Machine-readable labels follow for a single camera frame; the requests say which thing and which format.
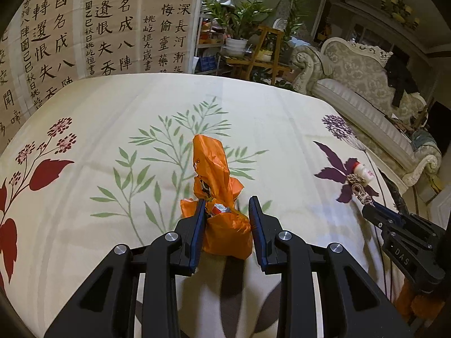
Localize orange plastic bag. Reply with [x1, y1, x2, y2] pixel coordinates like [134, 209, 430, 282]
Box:
[180, 134, 253, 259]

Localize floral tablecloth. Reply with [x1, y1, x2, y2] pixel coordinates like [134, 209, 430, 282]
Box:
[0, 73, 406, 338]

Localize small green floor plant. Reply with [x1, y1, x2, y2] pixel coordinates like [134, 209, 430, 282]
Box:
[252, 67, 297, 88]

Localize wooden stool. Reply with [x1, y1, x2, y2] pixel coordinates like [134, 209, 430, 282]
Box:
[248, 25, 287, 80]

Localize cream ornate sofa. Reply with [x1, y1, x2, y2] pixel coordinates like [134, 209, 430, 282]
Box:
[292, 37, 443, 187]

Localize beige twine coil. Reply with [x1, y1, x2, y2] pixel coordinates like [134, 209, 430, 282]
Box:
[350, 182, 375, 208]

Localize yellow flowers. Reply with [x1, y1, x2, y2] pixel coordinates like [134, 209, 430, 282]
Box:
[380, 0, 421, 30]

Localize white metal rack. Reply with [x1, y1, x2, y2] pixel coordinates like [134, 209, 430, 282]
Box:
[194, 14, 226, 76]

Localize green potted plant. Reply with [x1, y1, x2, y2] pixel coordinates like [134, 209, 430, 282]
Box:
[202, 0, 272, 41]

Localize white flower pot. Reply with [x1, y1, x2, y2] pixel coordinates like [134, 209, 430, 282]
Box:
[225, 37, 248, 57]

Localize black cloth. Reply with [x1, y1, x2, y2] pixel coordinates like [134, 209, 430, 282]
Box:
[383, 54, 420, 107]

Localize calligraphy screen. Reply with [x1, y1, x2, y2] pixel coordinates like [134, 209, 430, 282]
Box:
[0, 0, 198, 155]

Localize teal cushion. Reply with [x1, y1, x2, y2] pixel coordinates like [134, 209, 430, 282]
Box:
[410, 130, 439, 159]

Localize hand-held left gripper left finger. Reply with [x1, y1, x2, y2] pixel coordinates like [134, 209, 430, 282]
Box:
[44, 199, 208, 338]

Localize white plastic bottle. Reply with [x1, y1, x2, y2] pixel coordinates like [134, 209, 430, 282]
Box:
[347, 158, 375, 187]

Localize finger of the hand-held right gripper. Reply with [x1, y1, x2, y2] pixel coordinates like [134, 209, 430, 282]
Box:
[372, 201, 409, 224]
[361, 205, 392, 235]

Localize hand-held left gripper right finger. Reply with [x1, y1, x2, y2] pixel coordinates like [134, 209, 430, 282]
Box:
[248, 195, 413, 338]

